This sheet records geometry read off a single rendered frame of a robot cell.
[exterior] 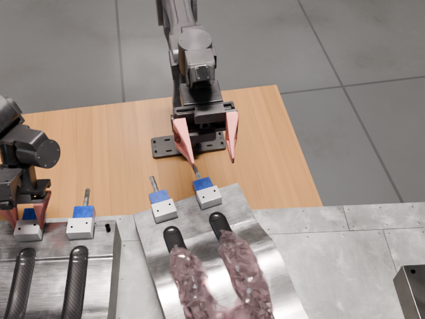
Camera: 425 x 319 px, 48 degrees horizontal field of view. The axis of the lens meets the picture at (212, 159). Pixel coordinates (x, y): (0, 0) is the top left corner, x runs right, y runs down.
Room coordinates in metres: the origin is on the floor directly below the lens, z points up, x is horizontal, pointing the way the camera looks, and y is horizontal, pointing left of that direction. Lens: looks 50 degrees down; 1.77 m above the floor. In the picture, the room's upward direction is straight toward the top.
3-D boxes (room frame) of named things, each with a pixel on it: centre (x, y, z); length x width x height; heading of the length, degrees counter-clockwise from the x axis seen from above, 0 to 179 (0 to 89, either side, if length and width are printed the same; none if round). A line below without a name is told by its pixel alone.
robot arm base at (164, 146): (0.86, 0.07, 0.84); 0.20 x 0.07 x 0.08; 100
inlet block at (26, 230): (0.57, 0.39, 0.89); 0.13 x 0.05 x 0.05; 3
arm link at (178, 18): (0.85, 0.06, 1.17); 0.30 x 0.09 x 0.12; 10
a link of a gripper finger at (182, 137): (0.52, 0.02, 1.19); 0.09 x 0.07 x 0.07; 10
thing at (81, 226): (0.58, 0.28, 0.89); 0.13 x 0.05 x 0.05; 3
